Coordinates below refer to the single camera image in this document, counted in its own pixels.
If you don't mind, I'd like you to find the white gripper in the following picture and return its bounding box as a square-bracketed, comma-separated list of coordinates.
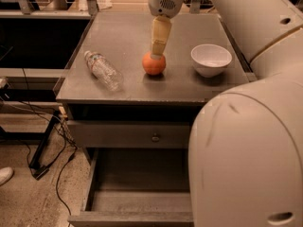
[148, 0, 184, 60]

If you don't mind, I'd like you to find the orange fruit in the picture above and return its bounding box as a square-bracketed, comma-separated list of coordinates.
[142, 52, 166, 76]

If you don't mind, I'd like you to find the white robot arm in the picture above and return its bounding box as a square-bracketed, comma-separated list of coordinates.
[188, 0, 303, 227]

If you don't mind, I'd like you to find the grey wooden drawer cabinet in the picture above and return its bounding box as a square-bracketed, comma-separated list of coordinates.
[52, 12, 258, 227]

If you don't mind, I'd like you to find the closed grey top drawer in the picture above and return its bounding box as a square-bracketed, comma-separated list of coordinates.
[67, 120, 190, 148]

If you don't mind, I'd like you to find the open grey middle drawer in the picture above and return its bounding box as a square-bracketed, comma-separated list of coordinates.
[68, 148, 194, 227]

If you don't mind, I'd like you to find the white ceramic bowl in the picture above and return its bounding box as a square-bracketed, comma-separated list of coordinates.
[191, 44, 232, 78]

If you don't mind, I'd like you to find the white cloth on shelf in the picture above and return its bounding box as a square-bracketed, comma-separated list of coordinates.
[77, 0, 113, 11]

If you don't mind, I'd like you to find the clear plastic water bottle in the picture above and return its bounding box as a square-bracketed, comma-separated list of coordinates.
[84, 51, 124, 92]

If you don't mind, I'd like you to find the black table leg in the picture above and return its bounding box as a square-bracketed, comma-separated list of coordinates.
[29, 111, 60, 180]

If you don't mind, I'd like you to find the white shoe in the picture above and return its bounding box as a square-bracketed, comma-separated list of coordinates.
[0, 166, 14, 186]

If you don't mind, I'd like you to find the black floor cable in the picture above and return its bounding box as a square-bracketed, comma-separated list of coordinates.
[18, 68, 79, 218]

